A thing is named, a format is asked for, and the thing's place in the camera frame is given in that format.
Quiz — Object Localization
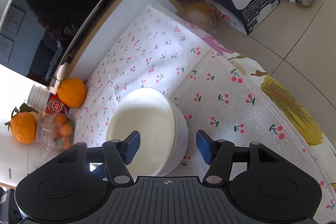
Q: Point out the white speckled round bowl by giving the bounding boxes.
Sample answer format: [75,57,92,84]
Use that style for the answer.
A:
[105,88,189,178]

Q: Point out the cherry print tablecloth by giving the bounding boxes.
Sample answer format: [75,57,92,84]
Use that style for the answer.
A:
[73,5,335,223]

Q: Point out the glass jar with small oranges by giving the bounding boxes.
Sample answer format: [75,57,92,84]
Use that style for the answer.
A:
[35,113,75,152]

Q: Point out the large orange on table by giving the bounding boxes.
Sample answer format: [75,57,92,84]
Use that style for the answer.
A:
[57,78,87,109]

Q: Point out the stack of white paper cups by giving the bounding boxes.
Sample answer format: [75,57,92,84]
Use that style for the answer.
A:
[27,85,51,113]

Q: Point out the large orange on jar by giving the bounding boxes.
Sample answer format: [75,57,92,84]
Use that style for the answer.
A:
[5,103,39,144]

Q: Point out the white Changhong appliance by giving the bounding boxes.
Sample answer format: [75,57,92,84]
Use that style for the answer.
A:
[0,114,58,186]

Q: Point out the floral yellow leaf cloth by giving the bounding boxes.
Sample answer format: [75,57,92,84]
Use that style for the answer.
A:
[204,29,336,159]

